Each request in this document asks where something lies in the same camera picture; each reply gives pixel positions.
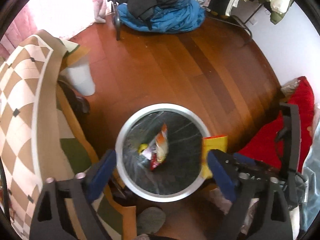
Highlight yellow cigarette carton box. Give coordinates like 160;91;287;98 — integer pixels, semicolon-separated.
200;135;228;179

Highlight orange chip bag wrapper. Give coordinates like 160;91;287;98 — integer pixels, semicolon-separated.
138;124;169;171

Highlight white round trash bin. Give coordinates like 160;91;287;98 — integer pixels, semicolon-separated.
116;103;210;203

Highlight red cushion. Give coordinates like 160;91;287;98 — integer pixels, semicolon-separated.
239;76;315;172

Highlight checkered brown white bedspread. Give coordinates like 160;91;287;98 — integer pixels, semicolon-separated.
1;30;137;239

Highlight grey slipper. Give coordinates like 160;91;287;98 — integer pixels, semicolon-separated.
136;207;166;235

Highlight blue jacket pile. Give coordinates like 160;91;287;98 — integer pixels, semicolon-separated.
118;0;206;34

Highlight pink floral curtain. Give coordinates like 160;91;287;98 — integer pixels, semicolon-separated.
1;0;109;59

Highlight black chair frame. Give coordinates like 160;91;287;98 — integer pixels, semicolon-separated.
112;0;121;41

